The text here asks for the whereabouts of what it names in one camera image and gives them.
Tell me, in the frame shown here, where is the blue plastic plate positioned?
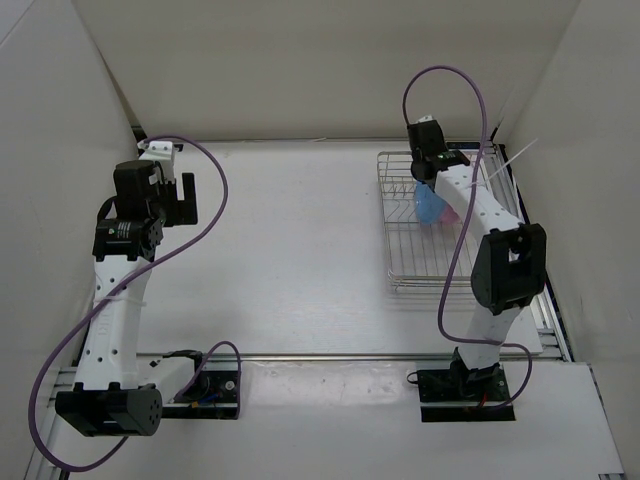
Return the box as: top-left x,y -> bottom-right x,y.
414,182 -> 446,225

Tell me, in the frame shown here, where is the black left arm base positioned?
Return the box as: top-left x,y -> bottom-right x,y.
144,341 -> 242,420

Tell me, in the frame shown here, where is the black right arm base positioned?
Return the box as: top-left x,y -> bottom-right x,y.
406,368 -> 516,423

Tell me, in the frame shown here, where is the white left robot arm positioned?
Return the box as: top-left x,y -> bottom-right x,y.
55,160 -> 210,437

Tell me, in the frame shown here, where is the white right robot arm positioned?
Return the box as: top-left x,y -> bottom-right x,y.
407,117 -> 547,400

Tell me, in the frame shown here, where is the white zip tie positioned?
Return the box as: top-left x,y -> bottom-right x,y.
469,138 -> 539,188

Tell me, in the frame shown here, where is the pink plastic plate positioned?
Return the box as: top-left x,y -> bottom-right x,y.
439,205 -> 459,225

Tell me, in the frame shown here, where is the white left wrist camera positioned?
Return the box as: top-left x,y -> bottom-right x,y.
137,140 -> 176,184

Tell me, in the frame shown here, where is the metal wire dish rack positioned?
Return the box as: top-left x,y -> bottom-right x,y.
377,147 -> 522,300

